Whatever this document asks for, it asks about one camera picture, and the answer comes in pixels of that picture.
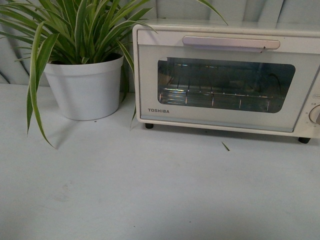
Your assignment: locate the beige oven timer knob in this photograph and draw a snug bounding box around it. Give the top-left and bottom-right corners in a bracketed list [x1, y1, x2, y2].
[308, 105, 320, 125]

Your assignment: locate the green striped spider plant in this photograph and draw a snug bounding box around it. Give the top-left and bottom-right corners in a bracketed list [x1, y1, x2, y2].
[0, 0, 229, 150]

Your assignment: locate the wire oven rack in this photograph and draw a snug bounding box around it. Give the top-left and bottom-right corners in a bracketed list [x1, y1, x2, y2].
[158, 87, 271, 112]

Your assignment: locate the white Toshiba toaster oven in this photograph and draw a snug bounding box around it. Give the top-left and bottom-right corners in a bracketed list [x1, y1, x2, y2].
[132, 19, 320, 145]

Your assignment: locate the glass oven door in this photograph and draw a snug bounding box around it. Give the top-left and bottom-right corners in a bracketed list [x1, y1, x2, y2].
[136, 29, 320, 133]

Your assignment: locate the white plastic plant pot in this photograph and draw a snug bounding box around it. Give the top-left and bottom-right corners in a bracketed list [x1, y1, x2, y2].
[44, 53, 124, 121]

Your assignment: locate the silver oven door handle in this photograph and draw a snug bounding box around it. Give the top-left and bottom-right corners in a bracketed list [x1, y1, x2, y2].
[182, 36, 281, 53]

